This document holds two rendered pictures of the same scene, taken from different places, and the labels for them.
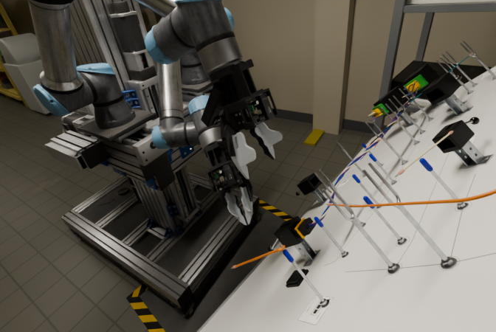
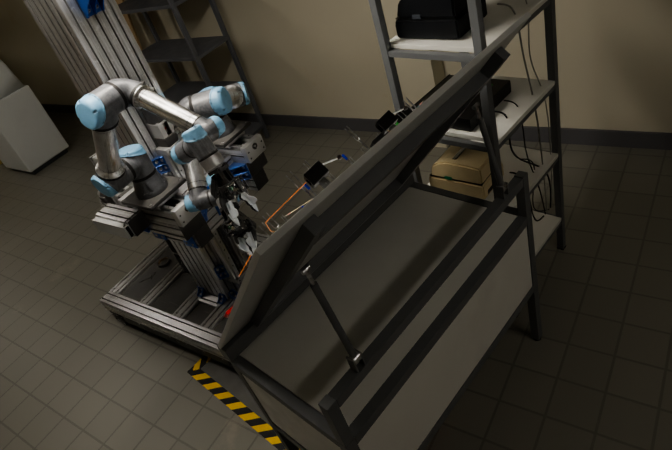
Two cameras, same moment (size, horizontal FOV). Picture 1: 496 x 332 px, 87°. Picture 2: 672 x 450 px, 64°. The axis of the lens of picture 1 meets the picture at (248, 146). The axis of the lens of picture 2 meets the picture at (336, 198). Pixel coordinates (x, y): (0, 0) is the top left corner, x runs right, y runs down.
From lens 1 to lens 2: 1.38 m
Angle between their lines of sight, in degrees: 6
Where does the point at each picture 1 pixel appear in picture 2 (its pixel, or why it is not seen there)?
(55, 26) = (109, 140)
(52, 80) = (106, 172)
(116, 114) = (153, 186)
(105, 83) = (140, 163)
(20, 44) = not seen: outside the picture
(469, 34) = not seen: outside the picture
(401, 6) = (385, 52)
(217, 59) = (209, 167)
